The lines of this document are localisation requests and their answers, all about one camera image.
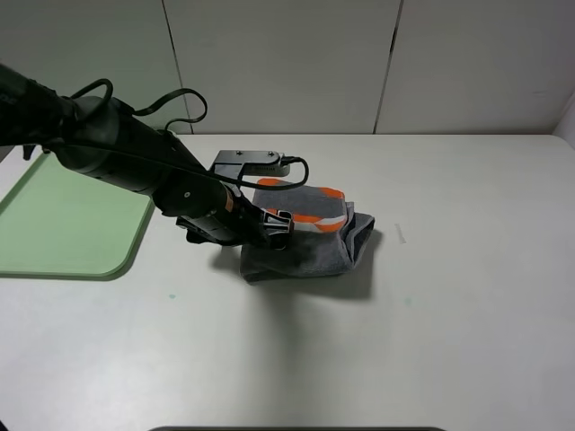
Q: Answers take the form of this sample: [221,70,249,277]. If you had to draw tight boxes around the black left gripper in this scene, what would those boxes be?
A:
[176,186,294,251]

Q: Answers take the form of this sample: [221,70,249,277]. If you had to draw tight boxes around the grey towel with orange patches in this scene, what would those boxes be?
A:
[240,186,375,282]

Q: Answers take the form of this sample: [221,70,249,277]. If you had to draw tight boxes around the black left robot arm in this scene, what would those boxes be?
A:
[1,66,304,250]

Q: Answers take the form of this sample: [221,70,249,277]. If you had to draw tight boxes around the green plastic tray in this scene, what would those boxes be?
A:
[1,155,154,280]

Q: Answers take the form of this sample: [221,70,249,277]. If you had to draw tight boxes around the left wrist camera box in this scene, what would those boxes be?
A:
[210,150,290,180]

